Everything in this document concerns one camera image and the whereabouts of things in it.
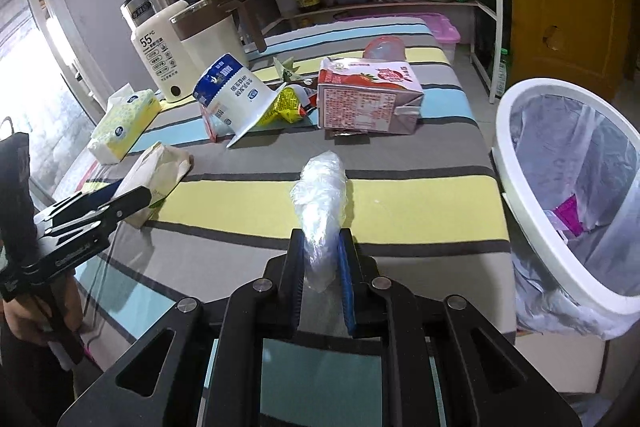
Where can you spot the beige tissue pack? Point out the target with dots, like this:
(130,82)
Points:
(160,172)

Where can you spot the white round bin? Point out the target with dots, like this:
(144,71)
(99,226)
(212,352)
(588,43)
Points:
(515,207)

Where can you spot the person's left forearm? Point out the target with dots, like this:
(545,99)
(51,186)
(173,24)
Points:
(25,382)

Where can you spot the pink strawberry milk carton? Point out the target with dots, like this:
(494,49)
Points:
(370,102)

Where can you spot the striped tablecloth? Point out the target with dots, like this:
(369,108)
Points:
(400,187)

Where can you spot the clear bin liner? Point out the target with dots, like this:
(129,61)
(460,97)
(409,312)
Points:
(565,147)

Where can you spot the green glass bottle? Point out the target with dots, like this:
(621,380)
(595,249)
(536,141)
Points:
(501,74)

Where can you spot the yellow tissue pack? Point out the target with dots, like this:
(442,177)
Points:
(125,127)

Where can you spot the white window frame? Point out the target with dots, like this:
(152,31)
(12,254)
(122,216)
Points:
(67,42)

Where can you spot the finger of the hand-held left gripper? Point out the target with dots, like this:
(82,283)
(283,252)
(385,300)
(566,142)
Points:
(125,207)
(102,194)

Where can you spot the storage box with pink lid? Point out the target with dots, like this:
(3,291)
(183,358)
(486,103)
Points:
(442,29)

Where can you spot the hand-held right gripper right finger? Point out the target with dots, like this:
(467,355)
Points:
(345,277)

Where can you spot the white shelf counter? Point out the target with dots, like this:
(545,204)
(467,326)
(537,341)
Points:
(380,5)

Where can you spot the person's left hand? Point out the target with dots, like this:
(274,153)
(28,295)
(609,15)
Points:
(20,319)

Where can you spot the yellow snack wrapper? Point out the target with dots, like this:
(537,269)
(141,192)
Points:
(285,104)

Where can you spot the clear cup with pink lid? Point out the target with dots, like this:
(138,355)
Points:
(382,48)

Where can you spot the blue and white paper cup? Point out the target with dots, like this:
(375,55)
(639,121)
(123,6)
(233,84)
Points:
(235,92)

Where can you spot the cream and brown electric jug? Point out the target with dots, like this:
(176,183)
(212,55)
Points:
(210,42)

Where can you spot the clear plastic bag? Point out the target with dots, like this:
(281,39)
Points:
(322,192)

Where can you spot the pink wrapper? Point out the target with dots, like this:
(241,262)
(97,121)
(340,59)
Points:
(570,214)

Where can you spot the white water warmer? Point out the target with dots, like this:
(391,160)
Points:
(157,57)

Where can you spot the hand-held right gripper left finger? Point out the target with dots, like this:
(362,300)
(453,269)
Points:
(297,257)

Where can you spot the green folded paper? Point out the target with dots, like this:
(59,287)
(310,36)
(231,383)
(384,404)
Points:
(287,69)

